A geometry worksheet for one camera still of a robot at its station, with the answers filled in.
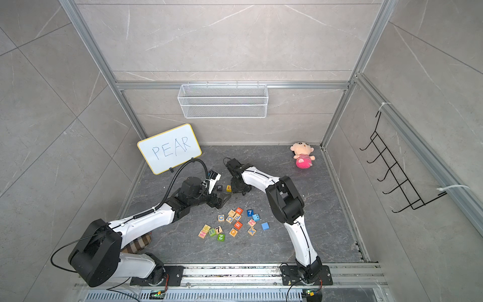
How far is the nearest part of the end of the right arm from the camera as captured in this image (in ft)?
2.45

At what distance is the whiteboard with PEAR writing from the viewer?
100 centimetres

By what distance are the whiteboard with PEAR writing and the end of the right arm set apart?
0.36m
